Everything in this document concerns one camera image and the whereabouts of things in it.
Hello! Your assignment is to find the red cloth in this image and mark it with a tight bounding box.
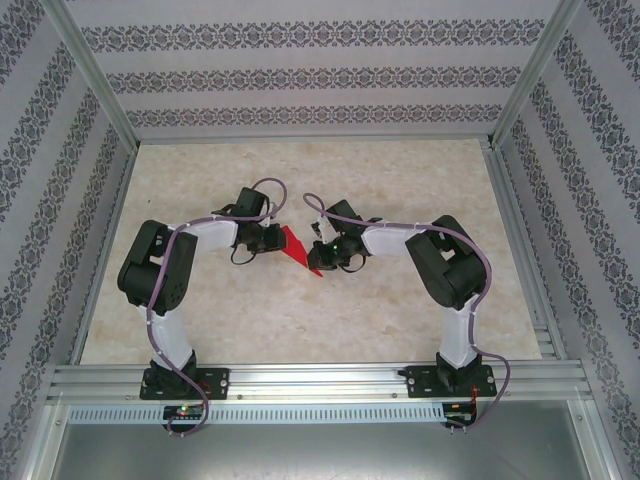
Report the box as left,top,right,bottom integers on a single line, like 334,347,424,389
277,224,326,278

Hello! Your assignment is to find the grey metal sheet panel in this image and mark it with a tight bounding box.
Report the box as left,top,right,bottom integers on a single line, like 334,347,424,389
49,423,594,480

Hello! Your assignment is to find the circuit board with green light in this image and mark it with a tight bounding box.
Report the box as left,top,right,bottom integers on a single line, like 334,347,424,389
163,405,207,420

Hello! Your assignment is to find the small black circuit board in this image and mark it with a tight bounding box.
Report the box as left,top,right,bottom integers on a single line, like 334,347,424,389
446,402,476,426

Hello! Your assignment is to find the thin black right gripper cable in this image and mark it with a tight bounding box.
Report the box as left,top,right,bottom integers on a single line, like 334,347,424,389
337,254,369,274

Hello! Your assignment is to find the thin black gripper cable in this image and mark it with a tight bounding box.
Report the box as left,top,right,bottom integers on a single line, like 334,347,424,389
337,254,369,274
230,244,259,267

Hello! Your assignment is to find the thin black left gripper cable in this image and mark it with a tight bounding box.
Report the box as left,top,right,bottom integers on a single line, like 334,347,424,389
230,244,259,267

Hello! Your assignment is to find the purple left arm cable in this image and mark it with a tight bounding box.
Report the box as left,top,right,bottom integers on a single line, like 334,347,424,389
144,177,288,440

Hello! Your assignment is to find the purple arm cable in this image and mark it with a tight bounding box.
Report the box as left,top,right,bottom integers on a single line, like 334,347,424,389
144,177,288,440
303,193,511,436

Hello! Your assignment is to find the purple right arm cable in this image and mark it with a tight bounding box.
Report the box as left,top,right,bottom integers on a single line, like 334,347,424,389
303,193,511,436

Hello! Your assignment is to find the aluminium frame cross beam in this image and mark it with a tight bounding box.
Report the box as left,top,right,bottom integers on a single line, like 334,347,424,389
134,132,496,147

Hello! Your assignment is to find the aluminium mounting rail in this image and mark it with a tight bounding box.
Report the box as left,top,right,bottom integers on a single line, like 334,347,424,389
47,363,594,404

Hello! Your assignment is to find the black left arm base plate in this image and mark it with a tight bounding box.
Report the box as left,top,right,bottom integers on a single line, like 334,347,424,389
139,367,231,401

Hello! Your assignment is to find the slotted grey cable duct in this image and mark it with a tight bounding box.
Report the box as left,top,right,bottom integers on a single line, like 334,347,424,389
67,403,446,425

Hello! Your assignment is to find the aluminium table side rail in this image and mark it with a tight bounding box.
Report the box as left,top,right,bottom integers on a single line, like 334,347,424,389
482,139,569,361
69,147,139,366

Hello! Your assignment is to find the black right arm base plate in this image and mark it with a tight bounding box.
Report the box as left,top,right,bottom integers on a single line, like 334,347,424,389
407,364,499,400

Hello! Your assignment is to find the short aluminium frame post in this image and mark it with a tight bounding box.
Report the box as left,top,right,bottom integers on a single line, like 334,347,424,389
569,399,619,480
14,402,69,480

